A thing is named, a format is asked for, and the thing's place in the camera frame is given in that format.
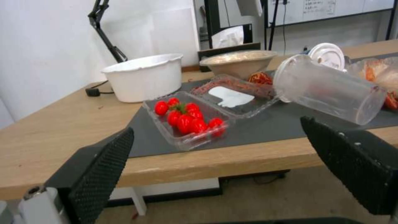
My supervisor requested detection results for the white table leg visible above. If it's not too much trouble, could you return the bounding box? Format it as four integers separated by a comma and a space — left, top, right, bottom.
130, 186, 147, 216

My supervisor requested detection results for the dark grey table mat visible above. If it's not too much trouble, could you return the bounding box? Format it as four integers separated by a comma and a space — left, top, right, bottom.
127, 53, 398, 159

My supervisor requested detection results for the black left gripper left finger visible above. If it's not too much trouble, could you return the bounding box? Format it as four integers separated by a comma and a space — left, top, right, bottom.
18, 127, 135, 224

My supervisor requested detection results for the clear plastic cup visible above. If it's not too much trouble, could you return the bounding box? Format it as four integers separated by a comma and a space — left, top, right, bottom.
273, 55, 386, 125

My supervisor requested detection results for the black metal frame stand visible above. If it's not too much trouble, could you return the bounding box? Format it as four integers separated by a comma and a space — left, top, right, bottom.
197, 0, 268, 49

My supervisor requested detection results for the clear bag with orange food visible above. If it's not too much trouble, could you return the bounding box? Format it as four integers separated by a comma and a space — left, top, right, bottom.
345, 57, 398, 110

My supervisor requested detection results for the white plastic bowl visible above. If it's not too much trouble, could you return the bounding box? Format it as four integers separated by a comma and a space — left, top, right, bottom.
101, 54, 184, 103

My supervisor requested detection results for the whiteboard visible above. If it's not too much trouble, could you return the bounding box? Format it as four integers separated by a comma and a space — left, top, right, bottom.
273, 0, 396, 26

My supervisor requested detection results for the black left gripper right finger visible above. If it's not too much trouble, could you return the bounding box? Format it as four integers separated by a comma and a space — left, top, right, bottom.
300, 116, 398, 216

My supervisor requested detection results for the brown paper bowl with lid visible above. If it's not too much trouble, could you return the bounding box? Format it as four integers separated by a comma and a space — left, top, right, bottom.
198, 50, 278, 79

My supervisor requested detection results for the black tripod stand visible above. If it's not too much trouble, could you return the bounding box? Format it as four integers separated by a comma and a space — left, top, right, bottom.
266, 0, 288, 51

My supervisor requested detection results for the clear plastic clamshell container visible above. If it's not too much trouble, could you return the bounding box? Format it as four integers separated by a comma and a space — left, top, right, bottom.
142, 74, 280, 151

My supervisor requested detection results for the red snack packet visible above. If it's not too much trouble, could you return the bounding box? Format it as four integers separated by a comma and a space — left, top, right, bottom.
248, 72, 274, 86

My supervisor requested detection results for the white cup lid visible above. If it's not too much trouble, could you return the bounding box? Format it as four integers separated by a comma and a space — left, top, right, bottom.
309, 43, 348, 72

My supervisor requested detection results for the black power cable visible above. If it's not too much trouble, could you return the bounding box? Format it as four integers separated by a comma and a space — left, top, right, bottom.
93, 80, 116, 94

